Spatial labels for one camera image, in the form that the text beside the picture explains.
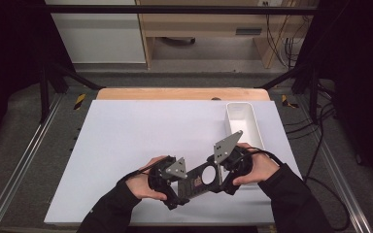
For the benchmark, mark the white plastic bin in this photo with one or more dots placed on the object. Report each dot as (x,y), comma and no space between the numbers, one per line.
(243,119)

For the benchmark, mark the yellow black hazard tape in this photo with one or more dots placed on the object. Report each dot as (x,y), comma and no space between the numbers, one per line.
(80,101)
(286,102)

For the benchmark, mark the black curtain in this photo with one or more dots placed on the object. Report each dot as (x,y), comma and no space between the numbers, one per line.
(359,64)
(9,48)

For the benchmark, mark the light wooden desk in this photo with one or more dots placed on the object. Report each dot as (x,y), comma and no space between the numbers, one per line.
(204,22)

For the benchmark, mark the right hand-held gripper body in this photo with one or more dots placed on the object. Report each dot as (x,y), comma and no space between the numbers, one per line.
(226,147)

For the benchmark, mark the black metal frame crossbar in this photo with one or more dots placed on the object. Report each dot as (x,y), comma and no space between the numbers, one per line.
(175,9)

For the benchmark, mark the person's left hand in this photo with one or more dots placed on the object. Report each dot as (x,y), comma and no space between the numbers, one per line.
(141,187)

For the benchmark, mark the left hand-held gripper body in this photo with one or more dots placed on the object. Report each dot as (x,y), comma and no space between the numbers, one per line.
(176,170)

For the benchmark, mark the black metal frame strut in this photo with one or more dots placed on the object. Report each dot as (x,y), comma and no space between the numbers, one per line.
(291,76)
(74,76)

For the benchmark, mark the dark patterned phone case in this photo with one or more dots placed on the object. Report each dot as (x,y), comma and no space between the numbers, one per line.
(192,183)

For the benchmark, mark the aluminium rail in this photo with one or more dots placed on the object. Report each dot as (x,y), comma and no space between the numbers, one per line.
(19,161)
(340,174)

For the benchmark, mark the white cabinet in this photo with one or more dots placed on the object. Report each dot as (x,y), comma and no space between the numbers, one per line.
(100,35)

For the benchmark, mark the person's right hand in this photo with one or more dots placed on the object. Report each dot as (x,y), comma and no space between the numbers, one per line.
(262,168)

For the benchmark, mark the wooden table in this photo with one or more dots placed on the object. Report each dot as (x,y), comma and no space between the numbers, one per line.
(175,93)

